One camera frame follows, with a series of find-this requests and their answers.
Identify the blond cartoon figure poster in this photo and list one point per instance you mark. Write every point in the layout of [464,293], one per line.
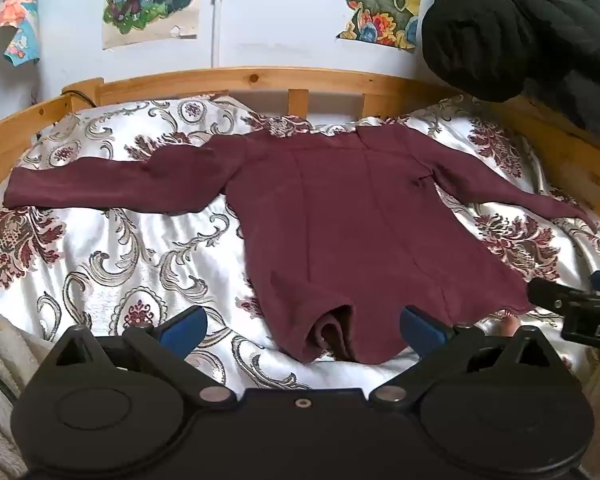
[145,0]

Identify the white fluffy blanket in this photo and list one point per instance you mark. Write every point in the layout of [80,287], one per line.
[5,340]

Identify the white floral satin blanket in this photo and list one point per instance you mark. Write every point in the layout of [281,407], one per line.
[110,245]

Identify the maroon long-sleeve shirt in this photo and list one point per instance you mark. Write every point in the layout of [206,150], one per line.
[340,220]

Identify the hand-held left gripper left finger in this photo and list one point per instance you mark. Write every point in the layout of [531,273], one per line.
[186,331]

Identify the landscape drawing poster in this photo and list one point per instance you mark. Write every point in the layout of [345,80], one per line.
[380,5]

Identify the white wall pipe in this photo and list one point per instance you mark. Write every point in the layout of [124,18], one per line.
[216,20]

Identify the wooden bed frame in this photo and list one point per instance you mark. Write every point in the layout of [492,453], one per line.
[190,80]

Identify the black quilted jacket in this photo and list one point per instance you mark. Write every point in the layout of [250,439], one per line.
[510,30]

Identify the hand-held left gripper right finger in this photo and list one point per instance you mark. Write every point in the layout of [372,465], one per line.
[419,329]

